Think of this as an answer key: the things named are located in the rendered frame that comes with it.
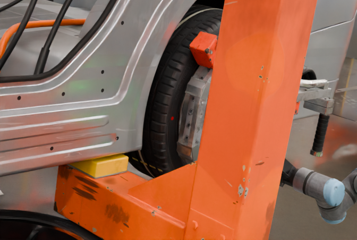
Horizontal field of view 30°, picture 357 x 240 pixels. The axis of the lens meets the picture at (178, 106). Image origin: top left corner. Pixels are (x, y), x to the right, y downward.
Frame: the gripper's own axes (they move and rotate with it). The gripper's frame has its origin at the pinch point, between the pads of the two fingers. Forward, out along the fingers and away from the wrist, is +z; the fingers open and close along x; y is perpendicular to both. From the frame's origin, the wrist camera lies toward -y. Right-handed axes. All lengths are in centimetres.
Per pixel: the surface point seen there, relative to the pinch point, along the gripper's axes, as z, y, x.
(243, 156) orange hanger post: -47, -77, -37
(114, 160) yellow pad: 3, -57, -44
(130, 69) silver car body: 3, -75, -23
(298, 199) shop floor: 47, 140, 51
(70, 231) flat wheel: 7, -48, -68
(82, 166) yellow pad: 9, -60, -51
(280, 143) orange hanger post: -50, -70, -27
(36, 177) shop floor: 145, 56, -33
